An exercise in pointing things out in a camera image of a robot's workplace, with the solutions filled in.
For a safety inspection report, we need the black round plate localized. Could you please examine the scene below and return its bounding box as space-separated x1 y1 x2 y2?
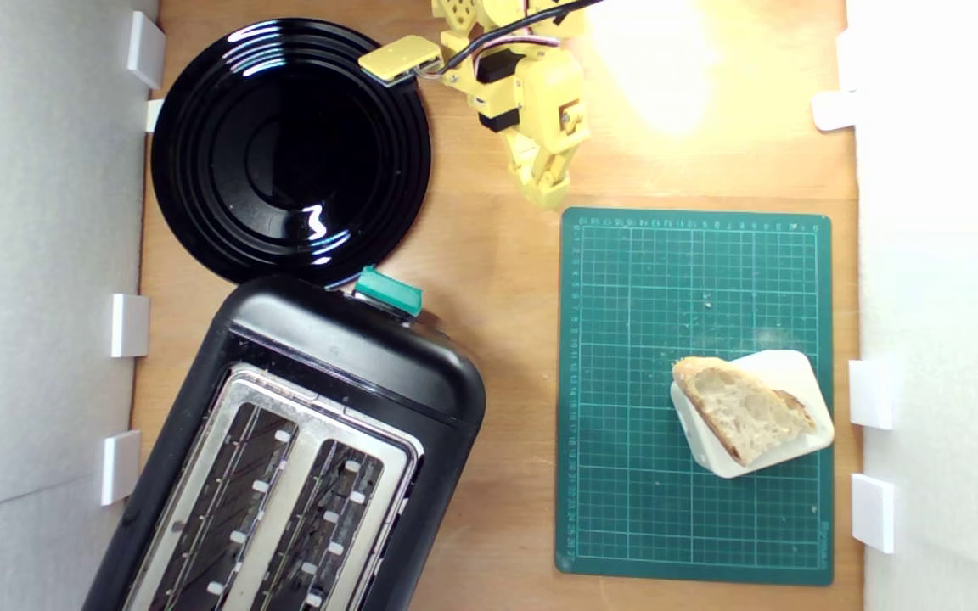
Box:
150 17 433 288

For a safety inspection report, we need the white rounded block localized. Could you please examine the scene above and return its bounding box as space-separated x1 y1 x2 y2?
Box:
670 350 835 479

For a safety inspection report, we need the green toaster lever knob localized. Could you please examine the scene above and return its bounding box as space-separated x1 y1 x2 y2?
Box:
353 266 424 319

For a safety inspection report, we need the black camera cable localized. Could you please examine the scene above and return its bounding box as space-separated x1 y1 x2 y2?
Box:
421 0 609 81

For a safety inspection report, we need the black two-slot toaster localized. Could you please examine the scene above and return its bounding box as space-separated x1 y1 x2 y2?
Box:
81 273 487 611

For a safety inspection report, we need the green cutting mat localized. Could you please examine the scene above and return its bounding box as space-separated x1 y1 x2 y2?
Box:
554 206 835 586

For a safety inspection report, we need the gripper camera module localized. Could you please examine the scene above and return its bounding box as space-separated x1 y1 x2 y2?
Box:
358 34 446 88

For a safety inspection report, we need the brown bread slice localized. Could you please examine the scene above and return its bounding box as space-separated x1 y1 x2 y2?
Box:
672 356 818 466

